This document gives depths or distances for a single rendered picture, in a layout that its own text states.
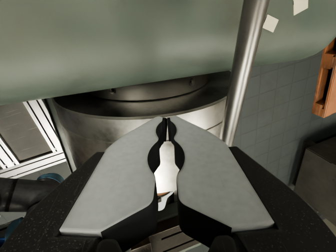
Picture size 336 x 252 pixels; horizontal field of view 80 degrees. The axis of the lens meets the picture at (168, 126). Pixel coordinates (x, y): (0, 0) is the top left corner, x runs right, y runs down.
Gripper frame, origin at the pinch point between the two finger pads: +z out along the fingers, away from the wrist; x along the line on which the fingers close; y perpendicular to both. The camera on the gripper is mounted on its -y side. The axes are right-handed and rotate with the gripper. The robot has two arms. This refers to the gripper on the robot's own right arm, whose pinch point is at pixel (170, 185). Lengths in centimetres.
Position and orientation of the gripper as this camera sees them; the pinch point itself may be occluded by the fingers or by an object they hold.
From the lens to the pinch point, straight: 53.1
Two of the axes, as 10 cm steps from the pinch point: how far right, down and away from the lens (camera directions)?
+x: 3.4, 4.5, -8.2
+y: 0.3, 8.7, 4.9
